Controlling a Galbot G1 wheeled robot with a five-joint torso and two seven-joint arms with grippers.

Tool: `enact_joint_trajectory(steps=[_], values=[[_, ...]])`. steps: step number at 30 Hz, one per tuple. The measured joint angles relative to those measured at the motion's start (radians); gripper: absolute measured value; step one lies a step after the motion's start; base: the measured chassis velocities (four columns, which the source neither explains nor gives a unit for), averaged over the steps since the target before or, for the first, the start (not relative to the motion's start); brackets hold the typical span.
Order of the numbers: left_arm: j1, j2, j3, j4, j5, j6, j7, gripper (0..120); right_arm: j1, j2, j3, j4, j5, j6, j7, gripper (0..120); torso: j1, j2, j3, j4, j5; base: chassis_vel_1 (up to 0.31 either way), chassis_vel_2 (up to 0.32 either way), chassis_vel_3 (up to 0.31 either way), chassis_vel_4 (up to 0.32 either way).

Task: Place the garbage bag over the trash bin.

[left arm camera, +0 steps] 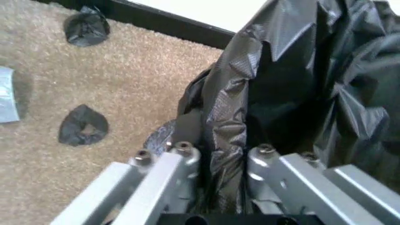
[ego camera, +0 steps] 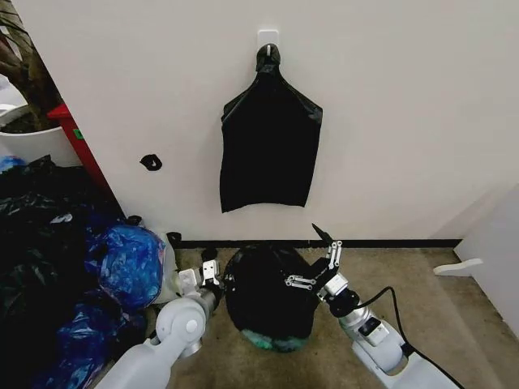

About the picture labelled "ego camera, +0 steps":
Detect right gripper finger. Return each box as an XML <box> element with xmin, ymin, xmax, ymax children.
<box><xmin>282</xmin><ymin>273</ymin><xmax>319</xmax><ymax>292</ymax></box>
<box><xmin>311</xmin><ymin>222</ymin><xmax>345</xmax><ymax>276</ymax></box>

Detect black garbage bag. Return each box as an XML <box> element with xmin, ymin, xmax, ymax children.
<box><xmin>218</xmin><ymin>45</ymin><xmax>324</xmax><ymax>214</ymax></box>
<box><xmin>223</xmin><ymin>244</ymin><xmax>322</xmax><ymax>340</ymax></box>

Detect green trash bin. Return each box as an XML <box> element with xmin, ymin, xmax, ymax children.
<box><xmin>238</xmin><ymin>327</ymin><xmax>310</xmax><ymax>355</ymax></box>

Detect blue filled garbage bag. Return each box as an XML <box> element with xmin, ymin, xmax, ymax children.
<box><xmin>84</xmin><ymin>224</ymin><xmax>167</xmax><ymax>310</ymax></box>
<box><xmin>35</xmin><ymin>301</ymin><xmax>137</xmax><ymax>389</ymax></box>

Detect flat black garbage bag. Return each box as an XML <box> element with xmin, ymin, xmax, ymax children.
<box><xmin>218</xmin><ymin>45</ymin><xmax>324</xmax><ymax>214</ymax></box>

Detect black filled garbage bags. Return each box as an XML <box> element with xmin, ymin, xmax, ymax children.
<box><xmin>0</xmin><ymin>156</ymin><xmax>127</xmax><ymax>389</ymax></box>

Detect black baseboard strip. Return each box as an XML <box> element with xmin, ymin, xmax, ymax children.
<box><xmin>177</xmin><ymin>238</ymin><xmax>464</xmax><ymax>250</ymax></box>

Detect small black plastic scrap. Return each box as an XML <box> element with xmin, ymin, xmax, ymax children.
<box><xmin>139</xmin><ymin>153</ymin><xmax>164</xmax><ymax>173</ymax></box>

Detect white flat floor piece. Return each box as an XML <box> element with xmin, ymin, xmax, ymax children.
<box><xmin>432</xmin><ymin>258</ymin><xmax>485</xmax><ymax>278</ymax></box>

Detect white furniture panel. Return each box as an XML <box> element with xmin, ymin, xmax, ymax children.
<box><xmin>461</xmin><ymin>182</ymin><xmax>519</xmax><ymax>340</ymax></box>

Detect white plant pot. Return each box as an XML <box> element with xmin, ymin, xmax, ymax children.
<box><xmin>0</xmin><ymin>124</ymin><xmax>84</xmax><ymax>168</ymax></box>

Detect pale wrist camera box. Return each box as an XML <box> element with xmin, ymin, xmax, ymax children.
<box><xmin>201</xmin><ymin>260</ymin><xmax>221</xmax><ymax>282</ymax></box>
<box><xmin>323</xmin><ymin>273</ymin><xmax>350</xmax><ymax>300</ymax></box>

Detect white wall hook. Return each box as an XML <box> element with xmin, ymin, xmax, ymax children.
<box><xmin>257</xmin><ymin>28</ymin><xmax>281</xmax><ymax>58</ymax></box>

